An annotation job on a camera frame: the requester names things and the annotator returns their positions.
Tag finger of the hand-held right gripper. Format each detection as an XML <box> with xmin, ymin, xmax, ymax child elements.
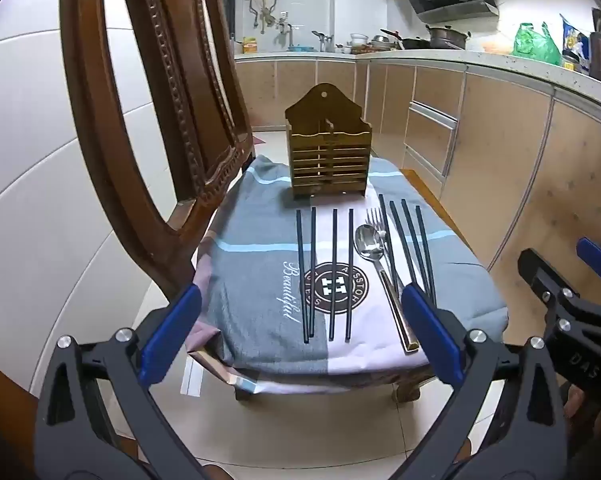
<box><xmin>517</xmin><ymin>247</ymin><xmax>601</xmax><ymax>397</ymax></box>
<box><xmin>575</xmin><ymin>237</ymin><xmax>601</xmax><ymax>311</ymax></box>

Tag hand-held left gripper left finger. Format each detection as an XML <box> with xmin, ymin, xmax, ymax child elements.
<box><xmin>34</xmin><ymin>284</ymin><xmax>204</xmax><ymax>480</ymax></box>

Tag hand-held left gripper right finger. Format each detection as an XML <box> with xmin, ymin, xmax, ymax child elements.
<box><xmin>400</xmin><ymin>283</ymin><xmax>567</xmax><ymax>480</ymax></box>

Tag steel spoon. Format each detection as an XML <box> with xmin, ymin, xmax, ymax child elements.
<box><xmin>354</xmin><ymin>224</ymin><xmax>421</xmax><ymax>355</ymax></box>

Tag steel fork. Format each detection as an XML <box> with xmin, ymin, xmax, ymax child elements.
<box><xmin>366</xmin><ymin>208</ymin><xmax>403</xmax><ymax>295</ymax></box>

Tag wooden utensil holder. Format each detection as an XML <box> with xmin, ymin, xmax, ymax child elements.
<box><xmin>284</xmin><ymin>83</ymin><xmax>372</xmax><ymax>204</ymax></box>

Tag person's right hand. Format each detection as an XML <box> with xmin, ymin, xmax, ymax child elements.
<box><xmin>562</xmin><ymin>382</ymin><xmax>601</xmax><ymax>428</ymax></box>

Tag grey printed cloth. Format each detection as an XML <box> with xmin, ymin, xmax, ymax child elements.
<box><xmin>183</xmin><ymin>154</ymin><xmax>510</xmax><ymax>396</ymax></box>

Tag kitchen counter cabinet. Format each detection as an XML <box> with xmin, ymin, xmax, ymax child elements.
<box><xmin>233</xmin><ymin>47</ymin><xmax>601</xmax><ymax>361</ymax></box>

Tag brown wooden furniture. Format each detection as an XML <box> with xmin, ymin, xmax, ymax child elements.
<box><xmin>0</xmin><ymin>350</ymin><xmax>49</xmax><ymax>480</ymax></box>

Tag white cabinet drawer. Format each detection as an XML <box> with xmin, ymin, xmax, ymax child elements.
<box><xmin>403</xmin><ymin>101</ymin><xmax>459</xmax><ymax>177</ymax></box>

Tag blue snack bag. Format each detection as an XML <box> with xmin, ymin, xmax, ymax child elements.
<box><xmin>559</xmin><ymin>13</ymin><xmax>591</xmax><ymax>74</ymax></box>

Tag green plastic bag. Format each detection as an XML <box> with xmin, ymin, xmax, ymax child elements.
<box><xmin>511</xmin><ymin>22</ymin><xmax>564</xmax><ymax>66</ymax></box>

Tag metal pot with lid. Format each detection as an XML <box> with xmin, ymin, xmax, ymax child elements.
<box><xmin>425</xmin><ymin>23</ymin><xmax>472</xmax><ymax>51</ymax></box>

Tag carved wooden chair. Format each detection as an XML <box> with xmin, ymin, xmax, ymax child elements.
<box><xmin>59</xmin><ymin>0</ymin><xmax>511</xmax><ymax>404</ymax></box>

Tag black wok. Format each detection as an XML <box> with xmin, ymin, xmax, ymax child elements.
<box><xmin>379</xmin><ymin>28</ymin><xmax>431</xmax><ymax>51</ymax></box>

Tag water heater pipes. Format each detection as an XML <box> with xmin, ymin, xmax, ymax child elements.
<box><xmin>250</xmin><ymin>0</ymin><xmax>281</xmax><ymax>36</ymax></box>

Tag dark door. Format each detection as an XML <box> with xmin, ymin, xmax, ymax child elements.
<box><xmin>219</xmin><ymin>0</ymin><xmax>245</xmax><ymax>44</ymax></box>

